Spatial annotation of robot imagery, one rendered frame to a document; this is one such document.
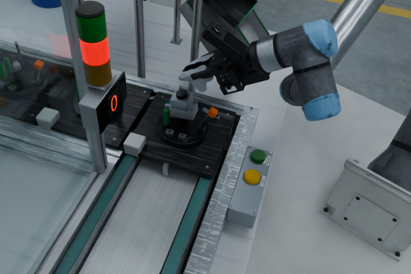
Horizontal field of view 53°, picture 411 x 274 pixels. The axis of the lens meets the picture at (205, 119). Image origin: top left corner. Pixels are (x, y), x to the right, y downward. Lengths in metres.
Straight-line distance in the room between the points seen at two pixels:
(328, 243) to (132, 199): 0.51
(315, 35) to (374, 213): 0.47
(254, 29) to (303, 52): 0.63
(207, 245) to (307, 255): 0.28
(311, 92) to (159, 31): 0.96
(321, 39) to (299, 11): 2.87
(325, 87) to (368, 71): 2.38
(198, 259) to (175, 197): 0.19
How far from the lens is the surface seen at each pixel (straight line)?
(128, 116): 1.17
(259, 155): 1.10
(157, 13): 1.80
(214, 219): 0.99
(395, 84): 3.21
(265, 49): 0.87
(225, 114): 1.19
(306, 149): 1.30
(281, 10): 3.67
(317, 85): 0.84
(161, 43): 1.62
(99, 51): 0.78
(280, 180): 1.21
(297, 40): 0.84
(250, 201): 1.02
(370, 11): 1.04
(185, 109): 1.05
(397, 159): 1.08
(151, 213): 1.04
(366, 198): 1.07
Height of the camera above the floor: 1.80
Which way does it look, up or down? 45 degrees down
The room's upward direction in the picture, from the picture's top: 6 degrees clockwise
